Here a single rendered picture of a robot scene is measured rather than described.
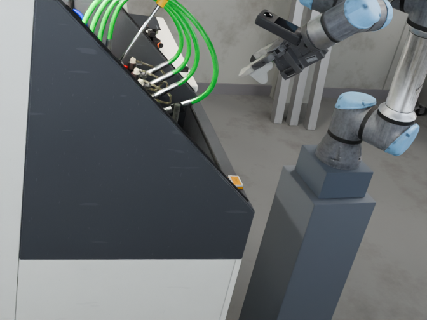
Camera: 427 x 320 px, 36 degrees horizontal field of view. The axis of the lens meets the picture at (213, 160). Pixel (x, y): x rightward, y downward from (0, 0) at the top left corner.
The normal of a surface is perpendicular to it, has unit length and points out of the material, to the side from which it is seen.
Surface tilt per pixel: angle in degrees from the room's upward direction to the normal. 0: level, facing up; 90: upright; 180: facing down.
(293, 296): 90
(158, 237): 90
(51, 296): 90
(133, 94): 90
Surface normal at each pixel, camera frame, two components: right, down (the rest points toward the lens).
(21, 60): 0.24, 0.52
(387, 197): 0.19, -0.85
